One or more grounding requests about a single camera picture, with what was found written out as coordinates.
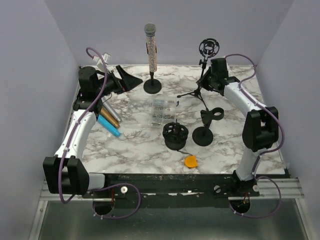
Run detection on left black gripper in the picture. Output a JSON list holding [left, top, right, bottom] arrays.
[[95, 65, 143, 98]]

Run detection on silver microphone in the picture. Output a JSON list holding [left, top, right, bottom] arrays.
[[101, 96, 123, 124]]

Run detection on black tripod shock mount stand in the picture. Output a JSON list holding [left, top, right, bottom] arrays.
[[176, 38, 220, 111]]

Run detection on gold microphone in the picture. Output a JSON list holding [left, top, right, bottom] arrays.
[[100, 107, 120, 129]]

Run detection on blue microphone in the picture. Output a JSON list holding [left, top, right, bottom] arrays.
[[97, 115, 121, 137]]

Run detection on shock mount round base stand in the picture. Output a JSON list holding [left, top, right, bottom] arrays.
[[162, 122, 189, 151]]

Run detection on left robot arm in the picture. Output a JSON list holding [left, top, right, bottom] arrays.
[[43, 65, 143, 198]]

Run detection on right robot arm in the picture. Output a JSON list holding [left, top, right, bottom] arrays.
[[197, 58, 279, 196]]

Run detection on round base stand, glitter mic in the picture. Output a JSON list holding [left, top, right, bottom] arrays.
[[143, 44, 163, 95]]

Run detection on glitter microphone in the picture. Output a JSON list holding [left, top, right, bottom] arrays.
[[144, 22, 158, 73]]

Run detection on clear screw organizer box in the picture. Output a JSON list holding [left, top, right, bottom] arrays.
[[149, 97, 180, 128]]

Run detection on orange tape measure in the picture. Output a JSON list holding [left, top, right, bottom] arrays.
[[184, 155, 198, 169]]

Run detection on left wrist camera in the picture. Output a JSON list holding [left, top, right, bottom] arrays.
[[92, 52, 111, 73]]

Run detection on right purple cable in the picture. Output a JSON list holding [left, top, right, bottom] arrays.
[[223, 53, 286, 219]]

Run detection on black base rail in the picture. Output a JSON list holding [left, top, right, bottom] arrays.
[[67, 172, 301, 208]]

